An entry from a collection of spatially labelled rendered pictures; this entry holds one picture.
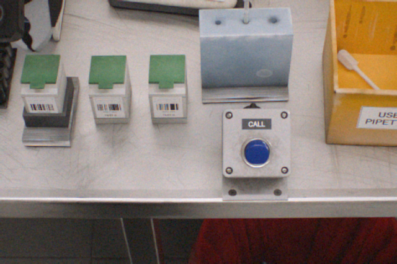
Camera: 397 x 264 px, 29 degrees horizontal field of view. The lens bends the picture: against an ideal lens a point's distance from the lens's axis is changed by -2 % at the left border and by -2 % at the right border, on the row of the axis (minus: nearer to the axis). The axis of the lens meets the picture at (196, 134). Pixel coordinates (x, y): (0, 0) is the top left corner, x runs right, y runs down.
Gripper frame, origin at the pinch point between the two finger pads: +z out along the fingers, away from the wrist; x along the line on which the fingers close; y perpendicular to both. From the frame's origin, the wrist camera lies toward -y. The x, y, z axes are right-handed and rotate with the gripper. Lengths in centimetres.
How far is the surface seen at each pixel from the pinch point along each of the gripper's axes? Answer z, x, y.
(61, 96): 7.9, -1.8, -0.3
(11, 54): 11.9, 6.3, 8.9
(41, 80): 4.7, -0.2, -0.6
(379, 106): 5.3, -35.8, -3.1
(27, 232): 100, 26, 29
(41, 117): 9.4, 0.4, -2.1
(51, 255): 100, 20, 23
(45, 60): 4.7, -0.3, 2.2
